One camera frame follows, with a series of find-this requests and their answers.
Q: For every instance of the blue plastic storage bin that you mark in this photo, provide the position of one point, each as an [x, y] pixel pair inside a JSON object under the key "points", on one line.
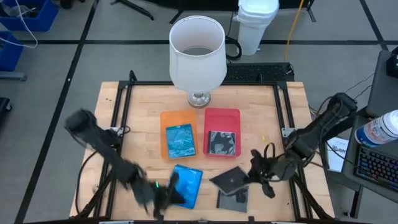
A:
{"points": [[9, 53], [40, 18]]}

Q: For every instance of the white shade silver table lamp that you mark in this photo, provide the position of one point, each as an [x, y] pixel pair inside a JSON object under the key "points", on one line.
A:
{"points": [[197, 68]]}

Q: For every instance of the red translucent plastic bin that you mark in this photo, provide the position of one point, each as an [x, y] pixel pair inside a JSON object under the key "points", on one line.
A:
{"points": [[221, 119]]}

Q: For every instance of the grey desk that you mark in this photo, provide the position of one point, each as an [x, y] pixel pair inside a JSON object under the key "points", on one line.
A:
{"points": [[348, 161]]}

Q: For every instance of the black aluminium table frame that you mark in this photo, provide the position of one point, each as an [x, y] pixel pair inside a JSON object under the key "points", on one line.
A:
{"points": [[149, 83]]}

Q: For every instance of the black perforated panel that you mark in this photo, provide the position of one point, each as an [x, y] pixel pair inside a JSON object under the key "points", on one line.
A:
{"points": [[258, 73]]}

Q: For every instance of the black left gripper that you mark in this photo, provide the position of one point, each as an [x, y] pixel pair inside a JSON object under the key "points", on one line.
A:
{"points": [[150, 194]]}

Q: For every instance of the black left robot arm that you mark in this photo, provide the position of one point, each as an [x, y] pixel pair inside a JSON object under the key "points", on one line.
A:
{"points": [[105, 146]]}

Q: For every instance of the white printed paper sheet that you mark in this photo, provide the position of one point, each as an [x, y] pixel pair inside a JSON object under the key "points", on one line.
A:
{"points": [[335, 155]]}

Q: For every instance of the white wipes canister blue label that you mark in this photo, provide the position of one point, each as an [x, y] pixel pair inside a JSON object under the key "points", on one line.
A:
{"points": [[377, 129]]}

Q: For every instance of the black floor object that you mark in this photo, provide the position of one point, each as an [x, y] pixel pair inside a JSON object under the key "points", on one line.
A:
{"points": [[4, 109]]}

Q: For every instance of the orange translucent plastic bin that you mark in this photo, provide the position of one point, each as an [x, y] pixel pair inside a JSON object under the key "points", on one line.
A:
{"points": [[178, 117]]}

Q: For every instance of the grey flat panel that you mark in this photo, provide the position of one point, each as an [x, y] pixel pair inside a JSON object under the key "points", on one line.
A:
{"points": [[382, 93]]}

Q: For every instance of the silver mounting bracket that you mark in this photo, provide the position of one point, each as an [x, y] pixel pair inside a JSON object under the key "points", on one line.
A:
{"points": [[115, 130], [287, 132]]}

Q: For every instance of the black backlit keyboard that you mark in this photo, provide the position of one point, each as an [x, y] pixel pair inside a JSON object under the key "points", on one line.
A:
{"points": [[377, 168]]}

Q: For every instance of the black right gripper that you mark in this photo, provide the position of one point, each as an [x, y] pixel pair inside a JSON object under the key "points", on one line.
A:
{"points": [[280, 168]]}

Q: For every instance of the camouflage print CD jewel case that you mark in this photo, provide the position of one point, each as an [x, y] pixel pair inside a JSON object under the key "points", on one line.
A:
{"points": [[221, 143]]}

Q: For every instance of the blue Blu-ray case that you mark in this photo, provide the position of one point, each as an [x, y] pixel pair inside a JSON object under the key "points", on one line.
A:
{"points": [[180, 141], [191, 186]]}

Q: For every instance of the white trash bin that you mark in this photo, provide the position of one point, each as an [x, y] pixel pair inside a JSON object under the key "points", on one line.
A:
{"points": [[256, 25]]}

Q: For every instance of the black device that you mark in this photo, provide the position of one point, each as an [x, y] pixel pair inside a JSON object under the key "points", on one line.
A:
{"points": [[393, 62]]}

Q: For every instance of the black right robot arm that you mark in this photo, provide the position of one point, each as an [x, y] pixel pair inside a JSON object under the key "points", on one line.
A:
{"points": [[314, 127]]}

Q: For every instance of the grey shelf foot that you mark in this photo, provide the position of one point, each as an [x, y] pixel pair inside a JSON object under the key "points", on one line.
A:
{"points": [[12, 75]]}

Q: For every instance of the black frame clip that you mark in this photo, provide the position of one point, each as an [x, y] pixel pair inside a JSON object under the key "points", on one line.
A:
{"points": [[251, 219]]}

